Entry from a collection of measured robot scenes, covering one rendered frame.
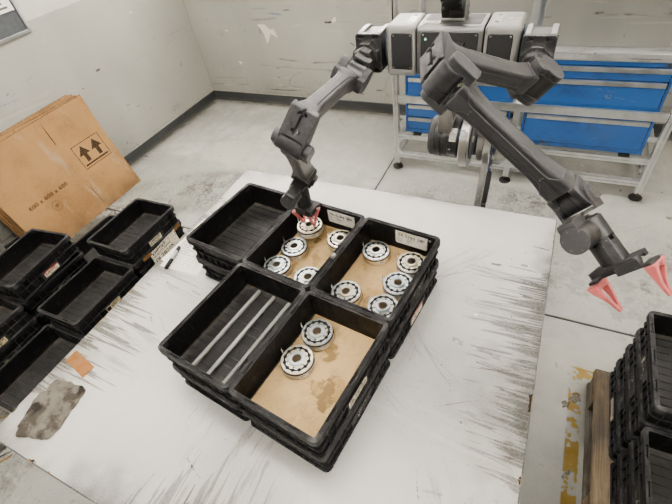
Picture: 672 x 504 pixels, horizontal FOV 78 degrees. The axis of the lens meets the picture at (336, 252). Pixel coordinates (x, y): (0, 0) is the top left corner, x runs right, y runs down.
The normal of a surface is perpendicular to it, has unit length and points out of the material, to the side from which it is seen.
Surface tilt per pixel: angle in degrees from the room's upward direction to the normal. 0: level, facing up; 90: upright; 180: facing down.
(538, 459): 0
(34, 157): 82
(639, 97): 90
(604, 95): 90
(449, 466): 0
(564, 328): 0
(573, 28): 90
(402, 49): 90
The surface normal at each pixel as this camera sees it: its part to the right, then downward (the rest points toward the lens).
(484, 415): -0.13, -0.71
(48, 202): 0.85, 0.02
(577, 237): -0.75, 0.29
